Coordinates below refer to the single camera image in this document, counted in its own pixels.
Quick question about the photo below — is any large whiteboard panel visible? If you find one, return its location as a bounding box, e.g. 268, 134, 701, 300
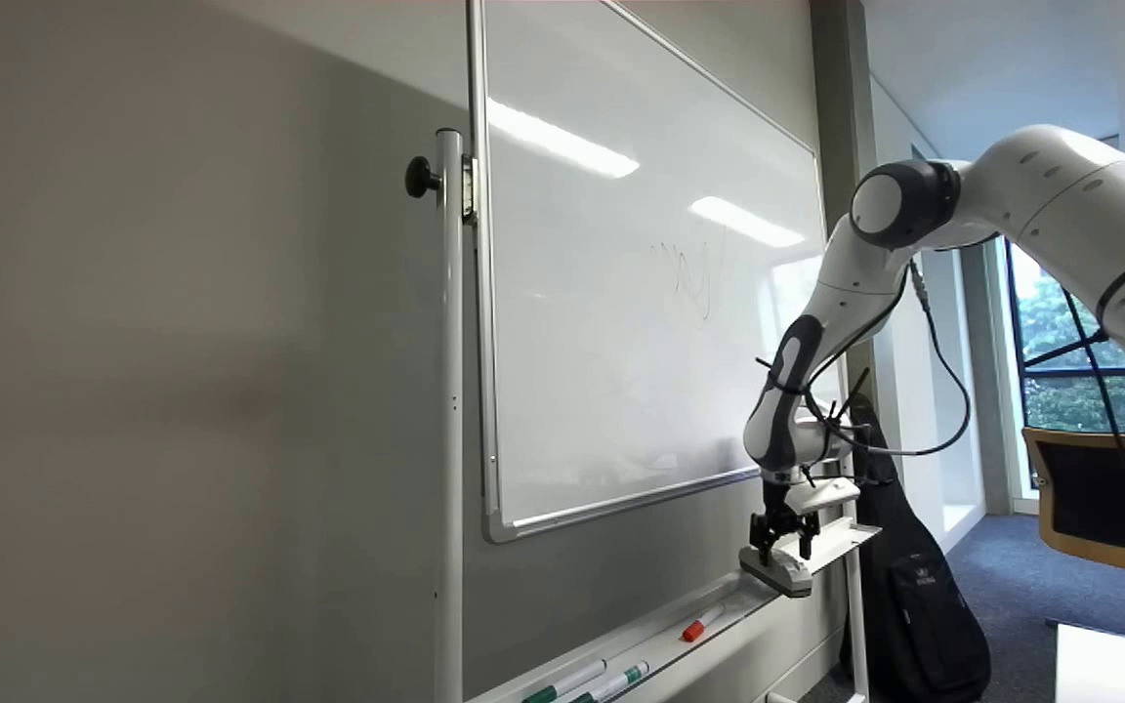
462, 0, 852, 548

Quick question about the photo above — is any green capped marker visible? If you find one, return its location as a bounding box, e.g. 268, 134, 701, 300
515, 658, 612, 703
572, 659, 651, 703

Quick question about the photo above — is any white marker tray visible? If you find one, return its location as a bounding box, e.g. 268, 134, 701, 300
464, 517, 886, 703

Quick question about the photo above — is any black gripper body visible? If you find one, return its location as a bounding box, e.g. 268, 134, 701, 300
748, 468, 830, 555

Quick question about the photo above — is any black cable with metal connector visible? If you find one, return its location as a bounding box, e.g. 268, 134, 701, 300
822, 253, 1125, 563

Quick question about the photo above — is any black stand knob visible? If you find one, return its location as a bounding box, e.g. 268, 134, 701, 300
401, 152, 444, 205

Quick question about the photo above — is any white table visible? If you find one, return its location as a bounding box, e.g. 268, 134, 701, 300
1050, 620, 1125, 703

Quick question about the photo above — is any black framed window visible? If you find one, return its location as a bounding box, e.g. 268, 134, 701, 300
1000, 152, 1125, 445

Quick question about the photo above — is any black soft bag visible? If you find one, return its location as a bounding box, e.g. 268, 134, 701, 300
845, 387, 996, 703

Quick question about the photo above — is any grey whiteboard eraser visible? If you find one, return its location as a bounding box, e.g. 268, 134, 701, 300
733, 539, 815, 602

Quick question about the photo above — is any wooden chair with black back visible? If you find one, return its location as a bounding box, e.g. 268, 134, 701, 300
1018, 425, 1125, 645

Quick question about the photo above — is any red capped marker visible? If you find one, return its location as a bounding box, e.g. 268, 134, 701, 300
675, 602, 732, 647

